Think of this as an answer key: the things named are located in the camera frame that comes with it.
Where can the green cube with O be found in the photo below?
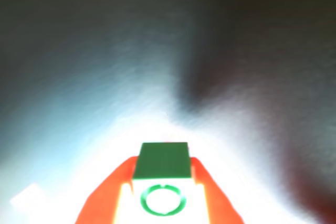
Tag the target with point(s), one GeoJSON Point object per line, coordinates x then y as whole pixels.
{"type": "Point", "coordinates": [162, 161]}

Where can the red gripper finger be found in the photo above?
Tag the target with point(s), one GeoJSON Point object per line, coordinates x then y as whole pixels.
{"type": "Point", "coordinates": [218, 203]}
{"type": "Point", "coordinates": [105, 197]}

